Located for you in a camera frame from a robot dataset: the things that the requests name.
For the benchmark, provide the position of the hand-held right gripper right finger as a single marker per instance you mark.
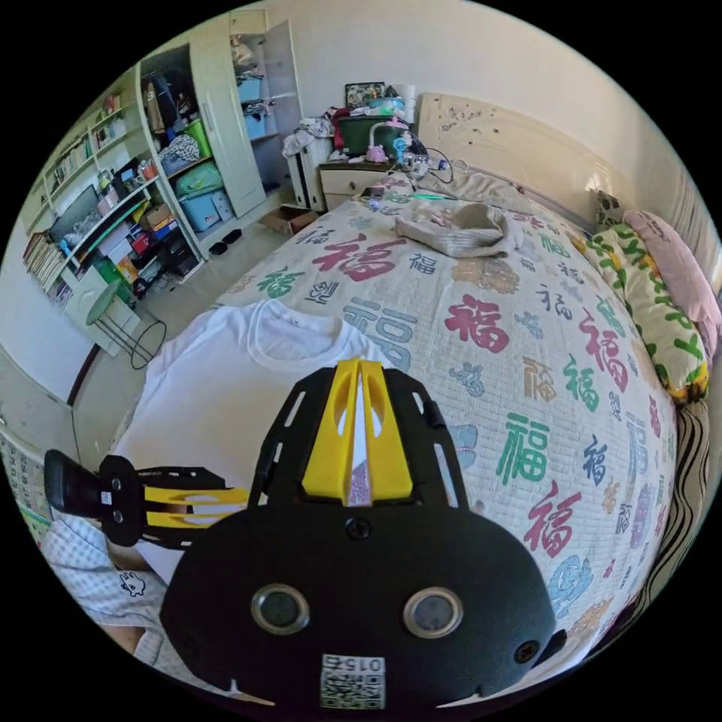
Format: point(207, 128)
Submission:
point(389, 462)

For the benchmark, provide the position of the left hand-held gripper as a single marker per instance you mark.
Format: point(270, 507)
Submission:
point(121, 499)

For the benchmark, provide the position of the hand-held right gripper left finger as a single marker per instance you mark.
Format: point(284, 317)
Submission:
point(330, 451)

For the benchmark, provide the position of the white t-shirt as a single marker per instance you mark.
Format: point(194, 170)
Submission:
point(214, 395)

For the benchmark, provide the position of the person's left hand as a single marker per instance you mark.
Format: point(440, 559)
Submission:
point(132, 559)

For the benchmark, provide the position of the person's body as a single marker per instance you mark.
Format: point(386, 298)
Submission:
point(84, 570)

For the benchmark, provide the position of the bed with printed quilt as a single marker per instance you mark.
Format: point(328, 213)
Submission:
point(468, 282)

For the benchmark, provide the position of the round green side table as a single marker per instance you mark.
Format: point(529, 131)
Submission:
point(110, 296)

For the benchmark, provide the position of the brown carton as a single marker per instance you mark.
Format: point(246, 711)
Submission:
point(287, 220)

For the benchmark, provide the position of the beige knitted garment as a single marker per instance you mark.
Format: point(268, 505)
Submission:
point(462, 231)

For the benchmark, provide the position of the cream bedside table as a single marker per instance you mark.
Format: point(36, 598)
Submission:
point(350, 183)

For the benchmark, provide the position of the white radiator with clothes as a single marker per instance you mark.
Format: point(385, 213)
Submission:
point(307, 169)

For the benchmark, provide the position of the white shelf unit with desk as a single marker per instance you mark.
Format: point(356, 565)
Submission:
point(96, 209)

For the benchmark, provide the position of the green and yellow floral pillow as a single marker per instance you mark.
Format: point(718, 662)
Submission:
point(648, 293)

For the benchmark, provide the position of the dark green storage bin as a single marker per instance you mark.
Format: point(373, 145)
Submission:
point(366, 132)

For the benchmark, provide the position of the cream wardrobe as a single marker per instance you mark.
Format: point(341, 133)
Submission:
point(225, 130)

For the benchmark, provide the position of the pink pillow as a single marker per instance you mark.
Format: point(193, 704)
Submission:
point(677, 265)

